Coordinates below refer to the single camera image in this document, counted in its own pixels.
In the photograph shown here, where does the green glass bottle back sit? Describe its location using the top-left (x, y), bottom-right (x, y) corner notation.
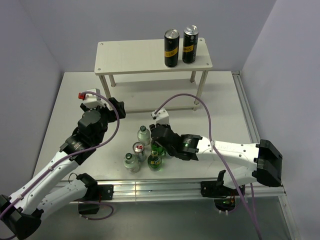
top-left (151, 140), bottom-right (166, 156)

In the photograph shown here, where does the green glass bottle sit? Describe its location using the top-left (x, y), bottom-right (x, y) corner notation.
top-left (151, 140), bottom-right (166, 156)
top-left (147, 153), bottom-right (163, 171)

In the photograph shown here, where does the green glass bottle front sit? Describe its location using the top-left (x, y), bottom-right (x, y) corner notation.
top-left (147, 153), bottom-right (163, 171)

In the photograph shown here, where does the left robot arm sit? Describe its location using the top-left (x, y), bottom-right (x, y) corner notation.
top-left (0, 94), bottom-right (126, 240)

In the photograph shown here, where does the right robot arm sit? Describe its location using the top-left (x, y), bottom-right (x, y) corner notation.
top-left (150, 123), bottom-right (283, 195)

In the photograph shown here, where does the white two-tier shelf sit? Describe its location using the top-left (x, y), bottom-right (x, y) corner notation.
top-left (94, 37), bottom-right (213, 113)

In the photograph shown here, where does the clear bottle green cap back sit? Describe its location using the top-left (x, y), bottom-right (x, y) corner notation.
top-left (137, 125), bottom-right (151, 146)

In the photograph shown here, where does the clear bottle green cap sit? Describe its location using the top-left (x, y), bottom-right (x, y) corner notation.
top-left (123, 152), bottom-right (140, 174)
top-left (137, 125), bottom-right (151, 146)

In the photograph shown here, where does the silver can red top left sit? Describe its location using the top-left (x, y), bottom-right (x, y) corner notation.
top-left (132, 141), bottom-right (146, 163)

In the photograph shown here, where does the clear bottle green cap front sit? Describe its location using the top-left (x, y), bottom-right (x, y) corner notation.
top-left (123, 152), bottom-right (140, 174)

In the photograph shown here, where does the black can left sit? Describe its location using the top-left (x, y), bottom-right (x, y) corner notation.
top-left (164, 29), bottom-right (180, 68)

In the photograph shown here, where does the black can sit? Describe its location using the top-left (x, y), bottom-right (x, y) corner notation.
top-left (164, 29), bottom-right (180, 68)
top-left (182, 25), bottom-right (199, 64)

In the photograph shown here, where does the black can right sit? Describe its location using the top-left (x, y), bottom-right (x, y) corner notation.
top-left (182, 25), bottom-right (199, 64)

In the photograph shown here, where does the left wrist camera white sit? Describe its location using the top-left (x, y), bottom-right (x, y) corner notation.
top-left (78, 92), bottom-right (104, 109)

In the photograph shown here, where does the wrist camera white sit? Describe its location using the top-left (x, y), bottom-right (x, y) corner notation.
top-left (151, 107), bottom-right (170, 126)
top-left (78, 92), bottom-right (104, 109)

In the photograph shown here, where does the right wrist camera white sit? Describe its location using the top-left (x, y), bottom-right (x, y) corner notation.
top-left (151, 107), bottom-right (170, 126)

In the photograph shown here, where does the aluminium front rail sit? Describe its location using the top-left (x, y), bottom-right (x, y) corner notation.
top-left (53, 177), bottom-right (286, 202)

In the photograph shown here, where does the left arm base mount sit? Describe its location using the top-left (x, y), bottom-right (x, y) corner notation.
top-left (68, 172), bottom-right (115, 221)

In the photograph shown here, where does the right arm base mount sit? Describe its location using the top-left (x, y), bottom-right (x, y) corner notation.
top-left (200, 170), bottom-right (239, 215)

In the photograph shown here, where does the aluminium side rail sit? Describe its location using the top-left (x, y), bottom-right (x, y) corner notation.
top-left (231, 71), bottom-right (301, 240)

